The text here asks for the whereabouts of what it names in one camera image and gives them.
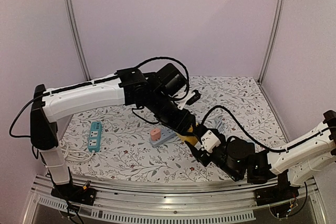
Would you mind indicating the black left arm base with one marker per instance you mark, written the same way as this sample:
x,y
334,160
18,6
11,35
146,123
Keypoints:
x,y
84,194

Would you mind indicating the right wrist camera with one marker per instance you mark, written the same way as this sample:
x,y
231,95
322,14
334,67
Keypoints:
x,y
209,139

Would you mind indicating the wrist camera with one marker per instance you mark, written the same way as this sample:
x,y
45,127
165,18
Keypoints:
x,y
209,139
190,99

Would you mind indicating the floral patterned table mat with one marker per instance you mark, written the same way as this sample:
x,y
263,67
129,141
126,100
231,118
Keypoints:
x,y
126,153

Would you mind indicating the light blue power strip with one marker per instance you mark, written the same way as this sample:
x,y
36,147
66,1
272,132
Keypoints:
x,y
166,134

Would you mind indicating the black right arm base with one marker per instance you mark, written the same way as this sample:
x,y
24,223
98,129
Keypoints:
x,y
282,191

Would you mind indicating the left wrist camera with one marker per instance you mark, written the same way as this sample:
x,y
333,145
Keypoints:
x,y
190,99

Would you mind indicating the teal white power strip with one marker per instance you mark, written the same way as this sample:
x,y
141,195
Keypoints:
x,y
94,139

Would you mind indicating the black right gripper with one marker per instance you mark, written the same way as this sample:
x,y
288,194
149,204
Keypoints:
x,y
203,156

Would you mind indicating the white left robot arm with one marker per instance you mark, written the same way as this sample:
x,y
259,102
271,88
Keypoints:
x,y
50,105

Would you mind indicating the right aluminium frame post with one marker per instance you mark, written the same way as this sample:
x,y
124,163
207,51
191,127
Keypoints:
x,y
271,41

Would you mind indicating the left aluminium frame post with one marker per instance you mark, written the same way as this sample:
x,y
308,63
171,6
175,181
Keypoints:
x,y
76,39

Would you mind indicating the aluminium frame post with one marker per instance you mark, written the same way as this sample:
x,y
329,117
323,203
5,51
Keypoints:
x,y
271,41
76,39

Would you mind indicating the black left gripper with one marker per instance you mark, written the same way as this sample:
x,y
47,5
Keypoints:
x,y
181,125

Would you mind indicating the aluminium front rail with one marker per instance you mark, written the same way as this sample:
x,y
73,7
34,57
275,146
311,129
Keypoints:
x,y
119,201

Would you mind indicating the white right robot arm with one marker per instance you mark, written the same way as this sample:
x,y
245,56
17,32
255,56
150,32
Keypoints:
x,y
297,160

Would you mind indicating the pink cube plug adapter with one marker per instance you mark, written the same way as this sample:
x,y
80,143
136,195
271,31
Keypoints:
x,y
155,134

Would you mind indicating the yellow cube plug adapter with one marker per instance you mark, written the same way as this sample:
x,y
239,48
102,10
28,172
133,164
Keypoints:
x,y
189,137

